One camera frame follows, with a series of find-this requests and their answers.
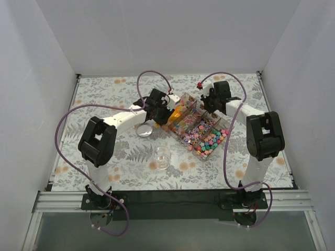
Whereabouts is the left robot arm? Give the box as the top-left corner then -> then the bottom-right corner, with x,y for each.
78,89 -> 180,209

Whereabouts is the clear plastic jar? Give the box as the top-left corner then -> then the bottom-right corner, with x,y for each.
152,146 -> 171,170

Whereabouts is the floral patterned table mat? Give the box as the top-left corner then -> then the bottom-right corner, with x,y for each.
51,73 -> 294,191

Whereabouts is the aluminium frame rail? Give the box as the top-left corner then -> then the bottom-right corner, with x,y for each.
23,189 -> 327,250

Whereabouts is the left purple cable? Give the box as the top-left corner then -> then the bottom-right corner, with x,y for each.
54,70 -> 175,237

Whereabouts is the clear compartment candy box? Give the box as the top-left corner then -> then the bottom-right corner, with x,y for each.
162,93 -> 230,162

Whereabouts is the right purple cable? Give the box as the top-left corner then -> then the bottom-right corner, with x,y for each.
198,72 -> 274,229

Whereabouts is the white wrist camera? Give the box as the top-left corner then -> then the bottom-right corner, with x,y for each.
165,89 -> 181,111
197,80 -> 214,98

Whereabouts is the yellow plastic scoop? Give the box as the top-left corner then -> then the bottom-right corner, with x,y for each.
154,105 -> 184,128

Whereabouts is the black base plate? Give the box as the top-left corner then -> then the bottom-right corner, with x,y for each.
81,189 -> 270,221

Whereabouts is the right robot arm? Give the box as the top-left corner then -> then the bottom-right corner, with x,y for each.
197,81 -> 285,208

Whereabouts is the silver round jar lid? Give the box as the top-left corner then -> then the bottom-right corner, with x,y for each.
136,123 -> 153,138

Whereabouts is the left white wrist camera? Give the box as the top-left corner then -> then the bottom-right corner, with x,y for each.
165,89 -> 181,111

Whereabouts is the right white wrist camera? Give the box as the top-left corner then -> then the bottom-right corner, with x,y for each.
197,80 -> 214,98

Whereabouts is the purple cable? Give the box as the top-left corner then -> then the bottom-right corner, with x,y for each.
198,72 -> 274,229
54,70 -> 175,237

